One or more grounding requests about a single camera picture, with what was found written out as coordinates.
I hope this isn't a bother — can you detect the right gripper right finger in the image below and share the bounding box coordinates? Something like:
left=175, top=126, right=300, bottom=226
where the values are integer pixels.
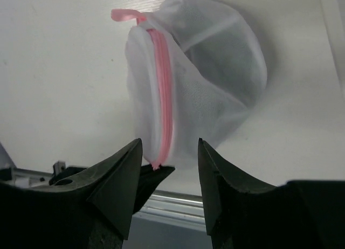
left=198, top=140, right=344, bottom=248

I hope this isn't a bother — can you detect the white mesh laundry bag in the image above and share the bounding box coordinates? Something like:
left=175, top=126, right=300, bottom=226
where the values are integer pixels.
left=111, top=0, right=267, bottom=169

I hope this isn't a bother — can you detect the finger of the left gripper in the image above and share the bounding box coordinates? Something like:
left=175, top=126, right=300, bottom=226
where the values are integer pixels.
left=133, top=164, right=175, bottom=214

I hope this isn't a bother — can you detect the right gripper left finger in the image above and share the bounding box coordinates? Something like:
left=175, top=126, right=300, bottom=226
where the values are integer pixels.
left=1, top=139, right=142, bottom=248

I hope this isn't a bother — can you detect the aluminium mounting rail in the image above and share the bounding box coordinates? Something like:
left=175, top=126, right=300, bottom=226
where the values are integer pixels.
left=0, top=141, right=205, bottom=231

